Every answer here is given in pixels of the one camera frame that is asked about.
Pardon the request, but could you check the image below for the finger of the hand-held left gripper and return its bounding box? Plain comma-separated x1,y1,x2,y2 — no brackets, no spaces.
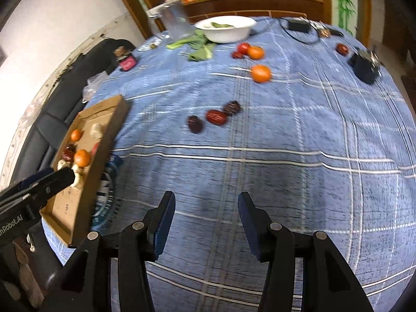
19,168,76,206
0,168,56,196

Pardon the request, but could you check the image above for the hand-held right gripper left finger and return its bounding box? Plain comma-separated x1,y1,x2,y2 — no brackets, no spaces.
42,191,176,312

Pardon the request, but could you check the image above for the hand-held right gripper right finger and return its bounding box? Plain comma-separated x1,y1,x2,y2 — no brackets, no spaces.
238,192,374,312

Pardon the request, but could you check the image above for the cardboard box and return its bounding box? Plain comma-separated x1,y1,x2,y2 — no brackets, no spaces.
40,95,128,247

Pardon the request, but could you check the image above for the large orange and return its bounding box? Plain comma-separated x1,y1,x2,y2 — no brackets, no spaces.
74,149,92,167

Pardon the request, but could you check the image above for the black sofa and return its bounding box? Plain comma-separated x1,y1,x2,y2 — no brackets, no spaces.
0,38,138,312

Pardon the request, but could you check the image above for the blue plaid tablecloth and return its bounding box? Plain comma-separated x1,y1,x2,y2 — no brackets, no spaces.
42,16,416,312

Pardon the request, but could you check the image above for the crumpled clear plastic bag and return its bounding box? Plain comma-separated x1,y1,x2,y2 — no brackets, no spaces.
81,71,110,103

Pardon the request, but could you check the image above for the dark wrinkled jujube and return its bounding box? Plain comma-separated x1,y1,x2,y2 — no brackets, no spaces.
223,101,242,116
187,115,205,134

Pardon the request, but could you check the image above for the round red jujube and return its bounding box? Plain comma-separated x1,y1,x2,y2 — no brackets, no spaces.
206,109,228,126

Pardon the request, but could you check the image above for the jar with pink label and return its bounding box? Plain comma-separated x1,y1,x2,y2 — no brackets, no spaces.
114,47,138,73

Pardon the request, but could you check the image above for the green bok choy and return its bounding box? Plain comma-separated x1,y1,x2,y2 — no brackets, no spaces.
167,29,216,62

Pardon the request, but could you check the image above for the white basin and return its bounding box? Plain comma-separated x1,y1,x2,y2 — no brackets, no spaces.
194,16,257,44

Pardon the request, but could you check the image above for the black box device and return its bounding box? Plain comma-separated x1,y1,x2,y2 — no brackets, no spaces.
347,47,383,85

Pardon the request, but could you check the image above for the clear plastic pitcher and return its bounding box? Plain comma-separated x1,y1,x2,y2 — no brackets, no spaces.
148,2,194,40

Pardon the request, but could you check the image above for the black power adapter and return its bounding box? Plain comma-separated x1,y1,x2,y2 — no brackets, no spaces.
288,19,311,34

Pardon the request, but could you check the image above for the wooden counter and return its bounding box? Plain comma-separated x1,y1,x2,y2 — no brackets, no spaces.
107,0,333,37

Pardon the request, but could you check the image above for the black device with cable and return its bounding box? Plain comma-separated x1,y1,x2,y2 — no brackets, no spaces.
279,17,322,45

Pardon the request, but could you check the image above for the bamboo wall sticker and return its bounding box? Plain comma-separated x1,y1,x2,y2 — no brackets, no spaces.
336,0,359,30

